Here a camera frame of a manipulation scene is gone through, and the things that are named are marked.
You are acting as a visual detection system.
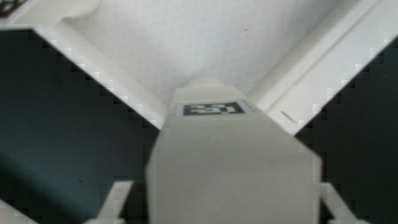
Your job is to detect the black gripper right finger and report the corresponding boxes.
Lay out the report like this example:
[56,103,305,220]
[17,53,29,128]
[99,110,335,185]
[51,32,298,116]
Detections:
[321,182,372,224]

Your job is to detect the white desk leg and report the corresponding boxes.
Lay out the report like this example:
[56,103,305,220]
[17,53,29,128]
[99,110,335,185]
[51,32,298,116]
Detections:
[147,77,322,224]

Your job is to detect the white square desk top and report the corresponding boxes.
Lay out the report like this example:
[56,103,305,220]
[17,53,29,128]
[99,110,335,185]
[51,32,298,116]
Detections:
[0,0,398,132]

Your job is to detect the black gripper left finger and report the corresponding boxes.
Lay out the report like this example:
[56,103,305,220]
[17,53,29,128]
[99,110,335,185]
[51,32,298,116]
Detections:
[86,180,148,224]

